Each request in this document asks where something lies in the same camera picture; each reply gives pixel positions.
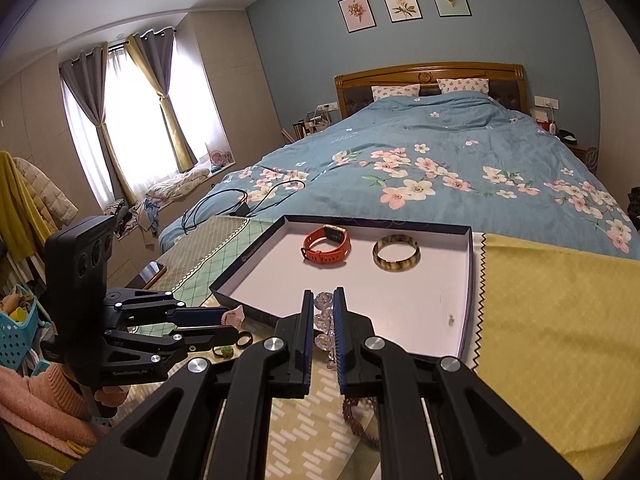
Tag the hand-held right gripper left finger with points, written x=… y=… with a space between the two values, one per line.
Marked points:
x=306 y=355

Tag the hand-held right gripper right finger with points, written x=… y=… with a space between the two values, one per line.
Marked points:
x=341 y=350

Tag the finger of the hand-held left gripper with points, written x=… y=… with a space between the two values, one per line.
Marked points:
x=210 y=337
x=200 y=316

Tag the dark blue box lid tray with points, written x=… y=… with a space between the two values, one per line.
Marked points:
x=380 y=300

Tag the person's left forearm pink sleeve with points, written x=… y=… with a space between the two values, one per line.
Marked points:
x=45 y=400

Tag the person's left hand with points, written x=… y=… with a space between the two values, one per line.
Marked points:
x=112 y=395

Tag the green lattice blanket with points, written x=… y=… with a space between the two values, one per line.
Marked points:
x=220 y=255

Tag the smartphone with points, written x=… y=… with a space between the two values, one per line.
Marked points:
x=151 y=272

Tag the blue plastic basket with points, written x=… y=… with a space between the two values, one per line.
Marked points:
x=20 y=335

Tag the beige dash-patterned mat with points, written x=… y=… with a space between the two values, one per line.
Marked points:
x=310 y=440

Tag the beige down jacket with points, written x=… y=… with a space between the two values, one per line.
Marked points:
x=50 y=195

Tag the orange smartwatch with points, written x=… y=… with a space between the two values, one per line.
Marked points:
x=325 y=252

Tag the yellow garment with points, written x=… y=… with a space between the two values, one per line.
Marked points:
x=15 y=200

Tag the tortoiseshell bangle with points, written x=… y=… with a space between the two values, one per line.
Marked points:
x=400 y=262

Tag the black power adapter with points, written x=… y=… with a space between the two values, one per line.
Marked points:
x=242 y=211

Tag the pile of clothes on window seat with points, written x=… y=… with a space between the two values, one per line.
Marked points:
x=170 y=187

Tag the small pink fan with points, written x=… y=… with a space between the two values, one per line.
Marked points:
x=216 y=159

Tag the grey and mustard curtain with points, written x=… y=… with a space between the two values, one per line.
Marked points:
x=172 y=125
x=82 y=90

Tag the yellow blanket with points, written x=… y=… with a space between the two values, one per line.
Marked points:
x=550 y=320

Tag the blue floral duvet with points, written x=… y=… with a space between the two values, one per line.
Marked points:
x=450 y=160

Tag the cluttered nightstand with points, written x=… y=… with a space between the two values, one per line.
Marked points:
x=315 y=122

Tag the white dotted pillow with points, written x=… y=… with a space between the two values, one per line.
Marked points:
x=462 y=85
x=395 y=91

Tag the wooden nightstand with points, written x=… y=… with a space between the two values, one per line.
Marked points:
x=582 y=152

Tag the wooden bed headboard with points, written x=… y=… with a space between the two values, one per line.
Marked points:
x=505 y=80

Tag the pink framed flower picture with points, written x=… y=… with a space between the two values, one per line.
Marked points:
x=357 y=13

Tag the white framed flower picture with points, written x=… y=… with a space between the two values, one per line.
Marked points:
x=401 y=4

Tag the white wall outlet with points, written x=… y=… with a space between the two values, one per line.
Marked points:
x=546 y=100
x=325 y=107

